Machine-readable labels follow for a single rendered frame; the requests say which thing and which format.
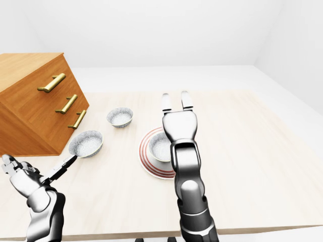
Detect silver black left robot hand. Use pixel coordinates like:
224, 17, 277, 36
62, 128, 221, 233
1, 154, 77, 202

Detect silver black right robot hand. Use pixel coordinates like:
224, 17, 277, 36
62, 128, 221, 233
161, 90, 198, 145

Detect patterned grey white bowl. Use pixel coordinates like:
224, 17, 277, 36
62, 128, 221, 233
148, 132, 174, 163
68, 130, 104, 159
106, 107, 134, 129

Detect white plate with red rings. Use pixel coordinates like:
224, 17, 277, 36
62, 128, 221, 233
138, 127, 176, 180

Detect small wooden drawer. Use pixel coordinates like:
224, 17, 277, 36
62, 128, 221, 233
46, 92, 90, 155

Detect medium wooden drawer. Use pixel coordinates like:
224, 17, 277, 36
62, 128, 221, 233
27, 77, 85, 144

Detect large wooden drawer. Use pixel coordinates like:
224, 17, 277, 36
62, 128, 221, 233
1, 55, 77, 126

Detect wooden cabinet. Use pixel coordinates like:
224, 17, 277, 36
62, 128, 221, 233
0, 52, 90, 157

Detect short brass drawer handle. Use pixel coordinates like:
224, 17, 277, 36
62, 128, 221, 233
67, 109, 87, 130

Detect medium brass drawer handle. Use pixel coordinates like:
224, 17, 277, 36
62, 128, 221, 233
55, 94, 78, 115

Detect long brass drawer handle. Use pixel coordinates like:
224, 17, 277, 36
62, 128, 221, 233
37, 73, 67, 94

